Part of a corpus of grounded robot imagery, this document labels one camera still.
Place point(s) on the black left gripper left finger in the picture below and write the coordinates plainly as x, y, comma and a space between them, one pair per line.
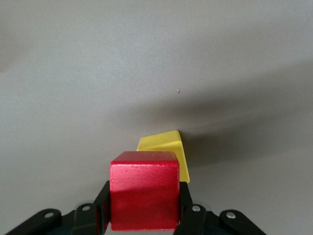
85, 220

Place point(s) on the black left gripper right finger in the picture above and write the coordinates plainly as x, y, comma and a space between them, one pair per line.
195, 220

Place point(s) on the yellow wooden block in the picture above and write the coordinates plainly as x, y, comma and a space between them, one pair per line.
181, 156

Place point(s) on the red wooden block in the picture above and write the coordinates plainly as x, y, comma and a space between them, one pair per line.
144, 191

